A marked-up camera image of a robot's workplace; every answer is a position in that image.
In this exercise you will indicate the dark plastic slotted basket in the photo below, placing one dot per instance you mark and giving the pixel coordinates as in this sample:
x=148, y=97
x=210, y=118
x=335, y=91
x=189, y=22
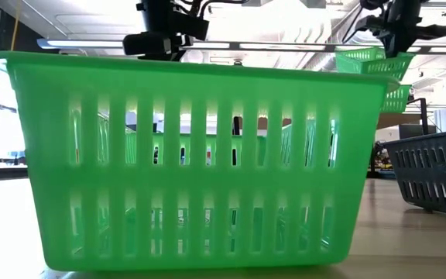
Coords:
x=432, y=170

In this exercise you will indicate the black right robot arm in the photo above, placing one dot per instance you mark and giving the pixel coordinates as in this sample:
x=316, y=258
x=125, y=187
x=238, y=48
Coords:
x=401, y=9

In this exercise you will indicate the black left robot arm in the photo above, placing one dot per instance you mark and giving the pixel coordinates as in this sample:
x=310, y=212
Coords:
x=165, y=7

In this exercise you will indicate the black box-shaped monitor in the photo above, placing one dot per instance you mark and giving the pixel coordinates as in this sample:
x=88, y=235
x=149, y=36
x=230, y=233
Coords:
x=410, y=131

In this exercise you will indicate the black ceiling beam with lights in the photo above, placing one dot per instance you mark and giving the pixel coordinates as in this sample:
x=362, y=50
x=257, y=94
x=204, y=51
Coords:
x=265, y=45

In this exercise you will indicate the silver ventilation duct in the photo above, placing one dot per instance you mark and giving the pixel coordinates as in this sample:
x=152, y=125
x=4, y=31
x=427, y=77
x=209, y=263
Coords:
x=354, y=36

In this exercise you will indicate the black ceiling-mounted camera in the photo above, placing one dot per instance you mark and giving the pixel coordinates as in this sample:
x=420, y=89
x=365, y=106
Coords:
x=238, y=64

